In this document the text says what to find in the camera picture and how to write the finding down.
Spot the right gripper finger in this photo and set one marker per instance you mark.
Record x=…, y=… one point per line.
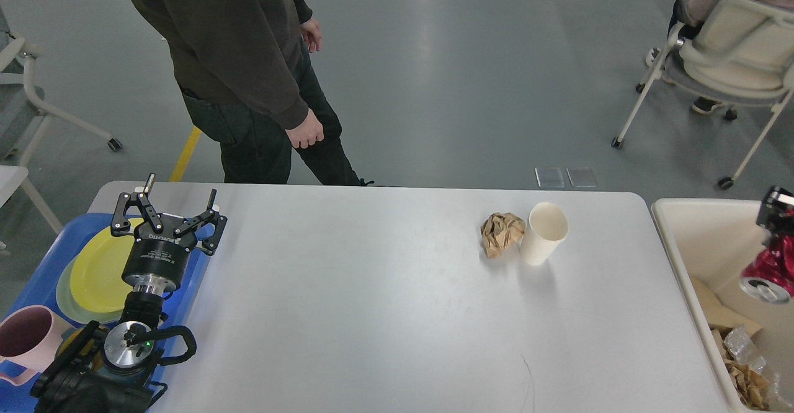
x=776, y=212

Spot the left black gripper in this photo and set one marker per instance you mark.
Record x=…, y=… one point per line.
x=158, y=258

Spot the crushed red can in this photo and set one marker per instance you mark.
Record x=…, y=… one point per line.
x=769, y=277

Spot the yellow plate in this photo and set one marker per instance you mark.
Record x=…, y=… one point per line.
x=96, y=281

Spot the brown paper bag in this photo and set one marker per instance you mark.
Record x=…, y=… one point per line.
x=719, y=316

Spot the pink mug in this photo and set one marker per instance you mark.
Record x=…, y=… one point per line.
x=30, y=337

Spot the large brown paper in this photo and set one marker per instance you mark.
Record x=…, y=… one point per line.
x=751, y=386

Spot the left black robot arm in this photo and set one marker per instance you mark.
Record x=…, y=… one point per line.
x=111, y=369

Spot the beige plastic bin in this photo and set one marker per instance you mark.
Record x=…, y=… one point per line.
x=713, y=240

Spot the light green plate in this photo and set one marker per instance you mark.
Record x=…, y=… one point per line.
x=71, y=309

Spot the blue plastic tray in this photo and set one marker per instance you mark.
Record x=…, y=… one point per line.
x=41, y=289

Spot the white side table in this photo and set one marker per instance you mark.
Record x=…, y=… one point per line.
x=14, y=178

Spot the white office chair left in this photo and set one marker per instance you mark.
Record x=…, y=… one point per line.
x=25, y=114

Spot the right clear floor plate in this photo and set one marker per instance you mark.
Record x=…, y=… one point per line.
x=581, y=177

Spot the clear floor plate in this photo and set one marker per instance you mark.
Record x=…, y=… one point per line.
x=550, y=177
x=581, y=177

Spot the person in dark clothes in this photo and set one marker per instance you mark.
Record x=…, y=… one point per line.
x=243, y=67

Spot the white paper cup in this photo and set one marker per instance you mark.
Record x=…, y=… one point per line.
x=547, y=227

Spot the left clear floor plate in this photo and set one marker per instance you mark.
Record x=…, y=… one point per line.
x=550, y=177

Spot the small crumpled brown paper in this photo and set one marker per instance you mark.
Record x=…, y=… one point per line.
x=500, y=231

